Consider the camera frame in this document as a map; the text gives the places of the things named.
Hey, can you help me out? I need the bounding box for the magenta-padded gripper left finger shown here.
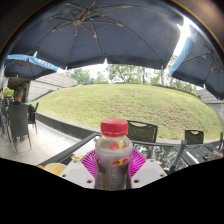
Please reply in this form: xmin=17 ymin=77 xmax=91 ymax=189
xmin=59 ymin=148 xmax=100 ymax=190

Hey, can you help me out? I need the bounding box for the grey-roofed building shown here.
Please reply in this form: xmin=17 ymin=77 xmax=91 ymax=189
xmin=7 ymin=72 xmax=78 ymax=103
xmin=195 ymin=88 xmax=224 ymax=121

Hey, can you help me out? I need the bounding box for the dark wicker chair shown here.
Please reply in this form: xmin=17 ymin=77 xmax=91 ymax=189
xmin=28 ymin=102 xmax=40 ymax=134
xmin=7 ymin=103 xmax=33 ymax=153

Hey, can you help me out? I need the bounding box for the grey metal pole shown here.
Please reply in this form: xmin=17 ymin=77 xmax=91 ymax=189
xmin=168 ymin=139 xmax=188 ymax=174

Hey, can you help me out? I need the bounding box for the navy umbrella with blue band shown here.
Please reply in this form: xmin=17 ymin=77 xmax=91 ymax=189
xmin=169 ymin=24 xmax=224 ymax=100
xmin=3 ymin=54 xmax=64 ymax=81

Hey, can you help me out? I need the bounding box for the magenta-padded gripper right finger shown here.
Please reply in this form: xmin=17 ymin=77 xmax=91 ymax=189
xmin=127 ymin=148 xmax=168 ymax=190

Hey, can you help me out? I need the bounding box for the large navy patio umbrella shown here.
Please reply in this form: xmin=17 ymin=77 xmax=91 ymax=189
xmin=6 ymin=0 xmax=189 ymax=71

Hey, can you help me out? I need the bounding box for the dark grey device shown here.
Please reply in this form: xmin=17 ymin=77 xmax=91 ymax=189
xmin=184 ymin=143 xmax=224 ymax=166

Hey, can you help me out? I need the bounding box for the pale yellow cup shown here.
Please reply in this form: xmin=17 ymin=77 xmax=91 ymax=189
xmin=36 ymin=162 xmax=68 ymax=177

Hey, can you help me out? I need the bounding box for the red-capped drink bottle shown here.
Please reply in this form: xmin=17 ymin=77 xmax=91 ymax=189
xmin=94 ymin=118 xmax=134 ymax=192

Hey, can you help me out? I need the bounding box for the dark slatted patio chair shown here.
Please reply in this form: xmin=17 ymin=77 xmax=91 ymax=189
xmin=126 ymin=119 xmax=159 ymax=144
xmin=184 ymin=129 xmax=205 ymax=145

